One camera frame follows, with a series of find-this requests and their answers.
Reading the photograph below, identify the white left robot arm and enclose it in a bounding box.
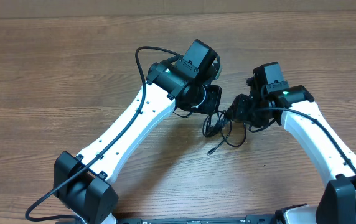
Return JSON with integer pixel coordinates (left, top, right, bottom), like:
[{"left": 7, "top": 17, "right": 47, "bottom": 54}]
[{"left": 54, "top": 39, "right": 222, "bottom": 223}]

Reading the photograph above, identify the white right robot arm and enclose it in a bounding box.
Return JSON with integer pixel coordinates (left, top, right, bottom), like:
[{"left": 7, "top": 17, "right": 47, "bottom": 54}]
[{"left": 228, "top": 62, "right": 356, "bottom": 223}]

